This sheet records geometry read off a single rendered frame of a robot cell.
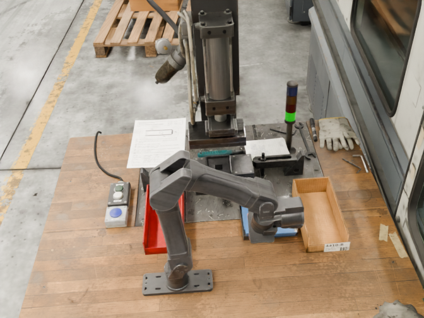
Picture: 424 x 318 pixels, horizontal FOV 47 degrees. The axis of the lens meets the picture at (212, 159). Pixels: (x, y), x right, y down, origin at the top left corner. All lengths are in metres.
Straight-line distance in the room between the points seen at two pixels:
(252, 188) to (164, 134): 0.84
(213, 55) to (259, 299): 0.68
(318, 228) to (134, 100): 2.52
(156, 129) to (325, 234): 0.81
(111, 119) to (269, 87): 1.24
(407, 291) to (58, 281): 0.99
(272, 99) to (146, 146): 1.97
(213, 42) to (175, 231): 0.51
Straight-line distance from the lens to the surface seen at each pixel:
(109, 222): 1.59
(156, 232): 1.56
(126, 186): 1.69
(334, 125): 1.93
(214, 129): 1.47
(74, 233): 1.63
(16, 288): 2.76
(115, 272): 1.50
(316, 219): 1.59
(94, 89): 4.05
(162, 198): 1.11
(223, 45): 1.34
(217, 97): 1.42
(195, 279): 1.43
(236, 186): 1.13
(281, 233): 1.48
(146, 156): 1.84
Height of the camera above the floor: 2.07
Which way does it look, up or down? 41 degrees down
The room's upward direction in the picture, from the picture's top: 4 degrees counter-clockwise
